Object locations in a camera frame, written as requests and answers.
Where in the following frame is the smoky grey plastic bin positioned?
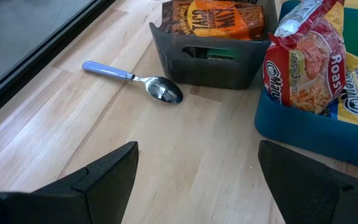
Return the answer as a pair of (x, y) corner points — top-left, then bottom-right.
(149, 0), (279, 90)

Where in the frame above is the black aluminium table frame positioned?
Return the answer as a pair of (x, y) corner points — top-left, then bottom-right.
(0, 0), (117, 127)

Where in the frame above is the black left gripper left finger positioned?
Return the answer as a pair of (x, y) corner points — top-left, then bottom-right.
(0, 141), (139, 224)

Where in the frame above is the purple handled spoon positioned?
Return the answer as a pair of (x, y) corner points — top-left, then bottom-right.
(81, 60), (184, 105)

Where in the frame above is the taco seasoning packet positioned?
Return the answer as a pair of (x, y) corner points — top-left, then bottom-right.
(162, 0), (265, 41)

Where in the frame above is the red ramen packet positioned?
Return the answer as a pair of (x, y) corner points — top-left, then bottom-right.
(262, 0), (348, 115)

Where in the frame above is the teal plastic bin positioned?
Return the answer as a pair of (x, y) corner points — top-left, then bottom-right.
(254, 0), (358, 172)

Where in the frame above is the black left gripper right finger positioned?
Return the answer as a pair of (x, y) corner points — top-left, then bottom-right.
(257, 139), (358, 224)

